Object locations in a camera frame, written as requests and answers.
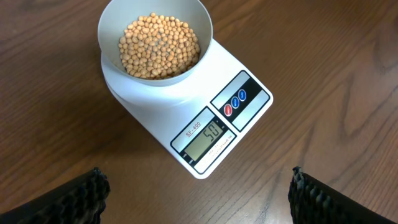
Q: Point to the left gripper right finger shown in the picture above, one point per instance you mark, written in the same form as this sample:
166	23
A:
313	202

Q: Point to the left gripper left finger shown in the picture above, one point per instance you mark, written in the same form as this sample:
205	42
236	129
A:
80	200

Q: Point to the white digital kitchen scale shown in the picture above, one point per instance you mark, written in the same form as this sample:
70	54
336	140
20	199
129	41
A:
202	118

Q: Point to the soybeans in bowl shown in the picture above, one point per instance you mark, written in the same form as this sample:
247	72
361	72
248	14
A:
158	47

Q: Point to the grey white bowl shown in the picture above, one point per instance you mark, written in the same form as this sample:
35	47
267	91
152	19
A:
119	13

